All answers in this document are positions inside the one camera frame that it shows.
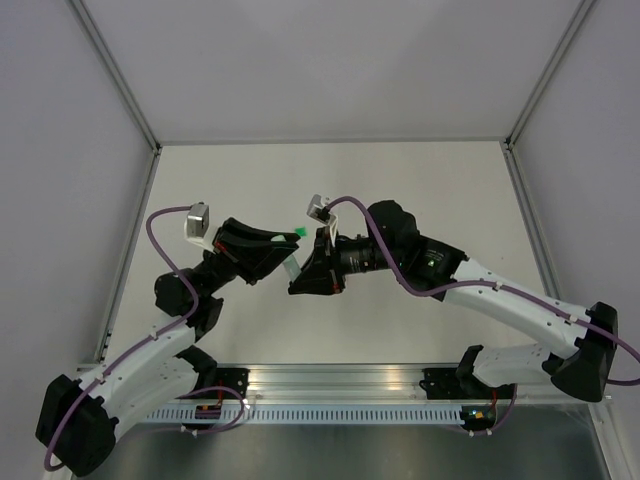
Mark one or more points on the left aluminium frame post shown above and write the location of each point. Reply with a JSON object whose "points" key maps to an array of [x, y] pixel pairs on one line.
{"points": [[97, 42]]}

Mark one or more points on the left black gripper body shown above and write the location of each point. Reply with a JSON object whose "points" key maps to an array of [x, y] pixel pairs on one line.
{"points": [[246, 263]]}

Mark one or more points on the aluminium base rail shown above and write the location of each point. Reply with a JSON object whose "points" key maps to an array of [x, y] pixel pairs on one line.
{"points": [[350, 382]]}

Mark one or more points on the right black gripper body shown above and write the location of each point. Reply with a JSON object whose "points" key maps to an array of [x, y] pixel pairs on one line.
{"points": [[327, 257]]}

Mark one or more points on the white slotted cable duct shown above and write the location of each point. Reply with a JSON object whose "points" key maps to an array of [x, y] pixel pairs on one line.
{"points": [[301, 414]]}

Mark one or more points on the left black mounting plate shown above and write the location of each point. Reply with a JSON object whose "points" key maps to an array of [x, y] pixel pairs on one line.
{"points": [[236, 379]]}

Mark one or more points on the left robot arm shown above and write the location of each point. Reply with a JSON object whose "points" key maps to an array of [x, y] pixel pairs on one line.
{"points": [[82, 419]]}

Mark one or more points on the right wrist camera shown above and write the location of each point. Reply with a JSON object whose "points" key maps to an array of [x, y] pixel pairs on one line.
{"points": [[318, 210]]}

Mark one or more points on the black mounting plate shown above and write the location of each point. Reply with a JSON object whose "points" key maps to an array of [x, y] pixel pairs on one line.
{"points": [[448, 383], [236, 379]]}

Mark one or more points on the right aluminium frame post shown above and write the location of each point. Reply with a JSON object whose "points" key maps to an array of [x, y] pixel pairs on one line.
{"points": [[535, 232]]}

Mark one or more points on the light green highlighter pen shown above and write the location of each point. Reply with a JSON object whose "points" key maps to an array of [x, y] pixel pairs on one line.
{"points": [[292, 268]]}

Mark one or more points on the aluminium frame post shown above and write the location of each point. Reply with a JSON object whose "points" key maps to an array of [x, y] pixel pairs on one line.
{"points": [[535, 232], [97, 42]]}

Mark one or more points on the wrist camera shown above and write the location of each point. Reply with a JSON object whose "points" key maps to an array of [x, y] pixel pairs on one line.
{"points": [[318, 210], [196, 226]]}

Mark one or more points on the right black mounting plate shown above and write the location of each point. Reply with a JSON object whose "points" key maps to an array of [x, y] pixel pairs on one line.
{"points": [[448, 383]]}

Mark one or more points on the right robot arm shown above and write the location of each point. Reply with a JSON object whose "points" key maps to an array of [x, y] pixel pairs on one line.
{"points": [[573, 348]]}

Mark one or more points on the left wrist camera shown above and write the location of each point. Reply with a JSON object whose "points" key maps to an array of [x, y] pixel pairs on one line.
{"points": [[196, 226]]}

